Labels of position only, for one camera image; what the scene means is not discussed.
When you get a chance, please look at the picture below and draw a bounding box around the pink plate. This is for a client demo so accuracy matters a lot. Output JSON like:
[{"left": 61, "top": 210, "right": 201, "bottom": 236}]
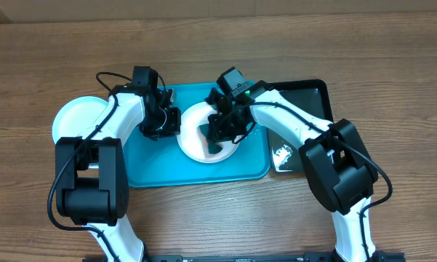
[{"left": 177, "top": 102, "right": 238, "bottom": 164}]

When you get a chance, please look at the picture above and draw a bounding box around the teal sponge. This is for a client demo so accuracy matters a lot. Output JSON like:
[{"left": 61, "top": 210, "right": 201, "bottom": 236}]
[{"left": 199, "top": 124, "right": 222, "bottom": 154}]

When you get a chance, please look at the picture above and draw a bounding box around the light blue plate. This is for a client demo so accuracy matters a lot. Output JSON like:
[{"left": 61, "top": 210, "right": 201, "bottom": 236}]
[{"left": 52, "top": 96, "right": 108, "bottom": 143}]

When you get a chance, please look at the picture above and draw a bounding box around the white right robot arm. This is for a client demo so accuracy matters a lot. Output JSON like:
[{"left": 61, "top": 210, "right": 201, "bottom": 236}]
[{"left": 205, "top": 67, "right": 378, "bottom": 261}]

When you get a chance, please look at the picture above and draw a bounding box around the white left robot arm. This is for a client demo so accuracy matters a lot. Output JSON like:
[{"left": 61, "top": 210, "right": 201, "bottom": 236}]
[{"left": 47, "top": 66, "right": 181, "bottom": 261}]

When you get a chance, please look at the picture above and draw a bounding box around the teal plastic tray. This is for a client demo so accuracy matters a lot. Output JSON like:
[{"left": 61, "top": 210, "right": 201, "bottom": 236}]
[{"left": 121, "top": 82, "right": 271, "bottom": 188}]

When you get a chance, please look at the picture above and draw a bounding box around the black plastic tray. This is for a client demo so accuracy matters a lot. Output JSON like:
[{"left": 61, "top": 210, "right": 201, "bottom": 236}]
[{"left": 268, "top": 79, "right": 334, "bottom": 173}]

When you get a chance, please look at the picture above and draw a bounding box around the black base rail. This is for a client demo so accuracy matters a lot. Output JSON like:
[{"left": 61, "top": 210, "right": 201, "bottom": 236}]
[{"left": 82, "top": 251, "right": 406, "bottom": 262}]

